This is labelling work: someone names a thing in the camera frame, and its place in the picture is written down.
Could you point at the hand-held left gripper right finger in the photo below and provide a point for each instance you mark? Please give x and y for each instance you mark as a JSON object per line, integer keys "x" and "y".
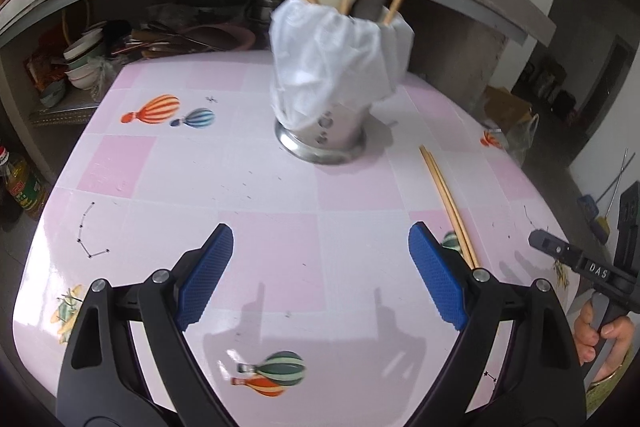
{"x": 437, "y": 277}

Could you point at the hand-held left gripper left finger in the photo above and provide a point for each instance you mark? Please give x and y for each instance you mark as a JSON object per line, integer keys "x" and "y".
{"x": 205, "y": 277}

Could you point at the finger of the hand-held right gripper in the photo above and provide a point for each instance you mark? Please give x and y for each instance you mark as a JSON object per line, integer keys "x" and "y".
{"x": 597, "y": 271}

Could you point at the steel utensil holder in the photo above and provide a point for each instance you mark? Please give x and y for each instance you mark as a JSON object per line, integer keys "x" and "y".
{"x": 335, "y": 132}

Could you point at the white plastic bag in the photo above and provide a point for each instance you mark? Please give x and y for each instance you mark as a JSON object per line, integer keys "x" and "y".
{"x": 330, "y": 57}

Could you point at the metal spoon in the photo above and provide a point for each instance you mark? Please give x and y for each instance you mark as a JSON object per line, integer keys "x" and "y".
{"x": 369, "y": 7}

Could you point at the person's right forearm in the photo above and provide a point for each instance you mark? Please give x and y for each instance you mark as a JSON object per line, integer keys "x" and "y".
{"x": 605, "y": 394}

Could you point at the person's right hand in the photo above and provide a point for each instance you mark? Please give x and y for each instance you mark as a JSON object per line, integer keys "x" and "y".
{"x": 615, "y": 349}

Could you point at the thin metal rod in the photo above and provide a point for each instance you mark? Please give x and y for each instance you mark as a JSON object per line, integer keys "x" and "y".
{"x": 617, "y": 174}

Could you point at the clear plastic bag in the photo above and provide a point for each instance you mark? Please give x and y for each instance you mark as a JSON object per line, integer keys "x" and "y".
{"x": 106, "y": 79}
{"x": 524, "y": 142}

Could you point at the cardboard box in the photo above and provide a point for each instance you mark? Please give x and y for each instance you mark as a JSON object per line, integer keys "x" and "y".
{"x": 507, "y": 109}

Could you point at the yellow cooking oil bottle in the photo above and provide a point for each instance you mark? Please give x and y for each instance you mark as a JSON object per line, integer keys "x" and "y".
{"x": 22, "y": 187}

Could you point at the metal shelf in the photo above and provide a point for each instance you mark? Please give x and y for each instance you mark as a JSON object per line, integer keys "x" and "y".
{"x": 65, "y": 114}

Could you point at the teal bowl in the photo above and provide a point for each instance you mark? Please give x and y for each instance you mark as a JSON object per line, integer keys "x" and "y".
{"x": 52, "y": 96}

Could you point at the pink plastic basin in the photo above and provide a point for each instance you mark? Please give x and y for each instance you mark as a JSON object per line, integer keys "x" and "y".
{"x": 235, "y": 38}

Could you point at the stack of ceramic bowls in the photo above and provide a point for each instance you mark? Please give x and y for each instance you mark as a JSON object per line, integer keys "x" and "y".
{"x": 82, "y": 62}

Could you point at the red snack packaging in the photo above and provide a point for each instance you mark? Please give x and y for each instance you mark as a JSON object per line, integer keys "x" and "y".
{"x": 45, "y": 67}

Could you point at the stacked steel pots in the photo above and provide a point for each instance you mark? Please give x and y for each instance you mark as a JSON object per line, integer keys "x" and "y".
{"x": 265, "y": 4}

